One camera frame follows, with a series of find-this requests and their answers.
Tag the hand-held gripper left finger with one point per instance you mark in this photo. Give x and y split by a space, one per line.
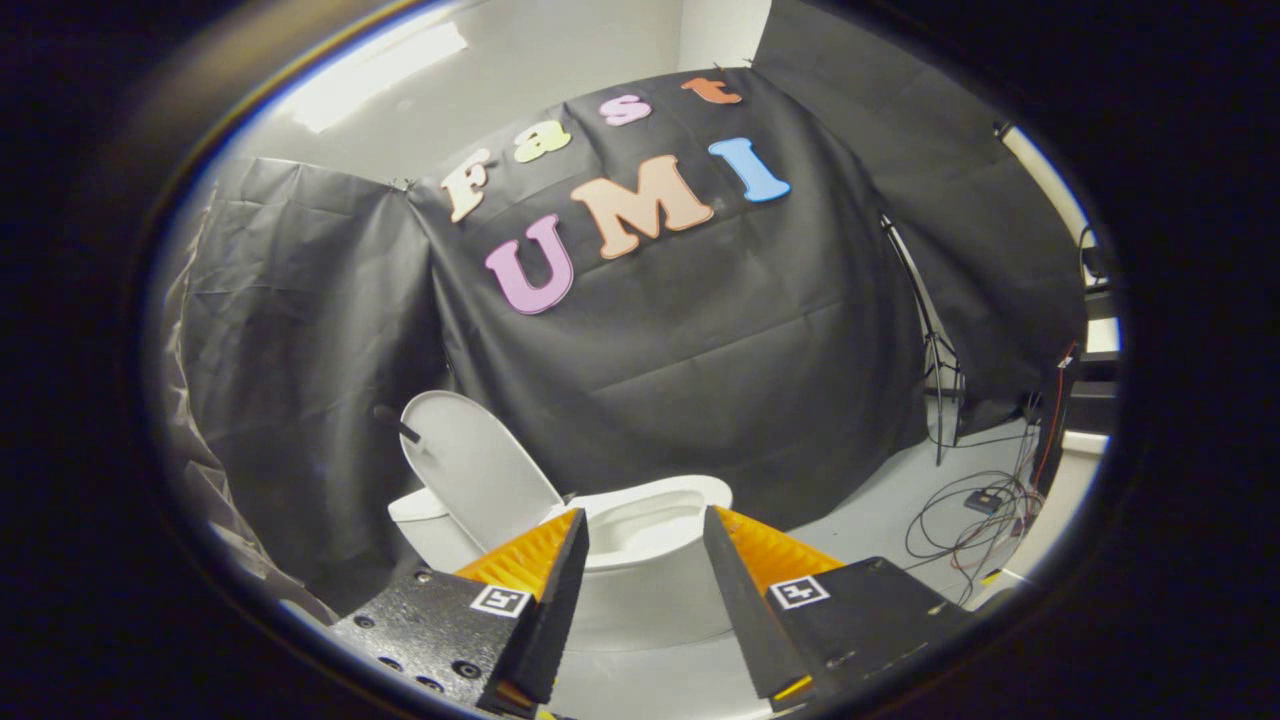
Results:
548 630

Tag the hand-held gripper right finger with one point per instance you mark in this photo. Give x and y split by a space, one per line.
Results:
745 620

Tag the white toilet lid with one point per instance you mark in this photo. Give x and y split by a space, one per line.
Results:
480 470

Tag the white toilet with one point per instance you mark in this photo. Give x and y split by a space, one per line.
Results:
650 600

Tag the small black floor box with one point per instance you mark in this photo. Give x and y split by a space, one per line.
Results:
985 500

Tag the black backdrop cloth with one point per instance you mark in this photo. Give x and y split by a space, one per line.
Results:
700 350

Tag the black tripod stand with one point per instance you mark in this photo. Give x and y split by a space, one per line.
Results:
940 370

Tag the white shelf unit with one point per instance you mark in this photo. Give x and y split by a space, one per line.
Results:
1065 490

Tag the white upright panel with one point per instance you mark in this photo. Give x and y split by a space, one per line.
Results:
1045 180

